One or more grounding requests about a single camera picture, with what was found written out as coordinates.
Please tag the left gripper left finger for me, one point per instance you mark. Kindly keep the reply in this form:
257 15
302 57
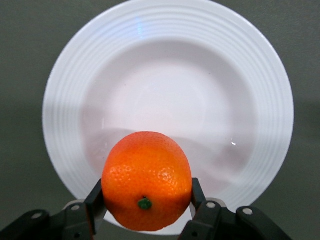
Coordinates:
75 217

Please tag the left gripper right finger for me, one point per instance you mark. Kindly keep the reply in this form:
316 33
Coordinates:
215 217

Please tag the orange fruit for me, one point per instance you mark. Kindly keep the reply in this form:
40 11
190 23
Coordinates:
147 180

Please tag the white ridged plate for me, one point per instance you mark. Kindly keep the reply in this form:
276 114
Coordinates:
162 75

